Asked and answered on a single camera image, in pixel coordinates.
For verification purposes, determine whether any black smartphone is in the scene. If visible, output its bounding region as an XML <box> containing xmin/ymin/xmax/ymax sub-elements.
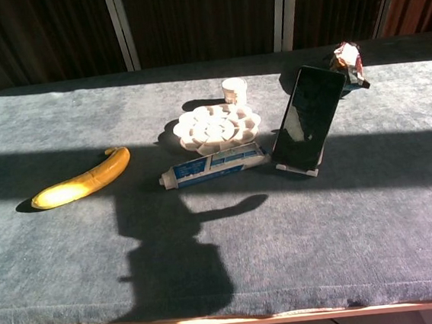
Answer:
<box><xmin>264</xmin><ymin>62</ymin><xmax>356</xmax><ymax>175</ymax></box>

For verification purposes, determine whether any white plastic phone stand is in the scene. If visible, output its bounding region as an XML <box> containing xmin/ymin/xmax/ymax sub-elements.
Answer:
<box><xmin>274</xmin><ymin>147</ymin><xmax>328</xmax><ymax>183</ymax></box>

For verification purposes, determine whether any blue white toothpaste tube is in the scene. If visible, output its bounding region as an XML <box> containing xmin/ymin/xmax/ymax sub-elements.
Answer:
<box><xmin>156</xmin><ymin>140</ymin><xmax>274</xmax><ymax>192</ymax></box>

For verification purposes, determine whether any white flower-shaped paint palette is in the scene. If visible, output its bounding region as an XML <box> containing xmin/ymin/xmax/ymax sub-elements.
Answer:
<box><xmin>171</xmin><ymin>101</ymin><xmax>264</xmax><ymax>159</ymax></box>

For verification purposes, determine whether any small white cup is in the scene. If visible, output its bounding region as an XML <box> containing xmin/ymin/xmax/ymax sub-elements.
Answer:
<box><xmin>220</xmin><ymin>76</ymin><xmax>250</xmax><ymax>107</ymax></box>

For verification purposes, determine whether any blue table cloth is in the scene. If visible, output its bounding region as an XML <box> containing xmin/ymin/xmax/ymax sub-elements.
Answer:
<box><xmin>0</xmin><ymin>34</ymin><xmax>432</xmax><ymax>324</ymax></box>

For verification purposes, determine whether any yellow banana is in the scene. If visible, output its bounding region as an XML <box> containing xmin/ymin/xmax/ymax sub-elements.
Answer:
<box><xmin>27</xmin><ymin>145</ymin><xmax>136</xmax><ymax>211</ymax></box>

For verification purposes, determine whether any crumpled foil snack bag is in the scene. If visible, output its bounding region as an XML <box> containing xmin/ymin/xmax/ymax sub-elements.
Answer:
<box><xmin>322</xmin><ymin>40</ymin><xmax>371</xmax><ymax>95</ymax></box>

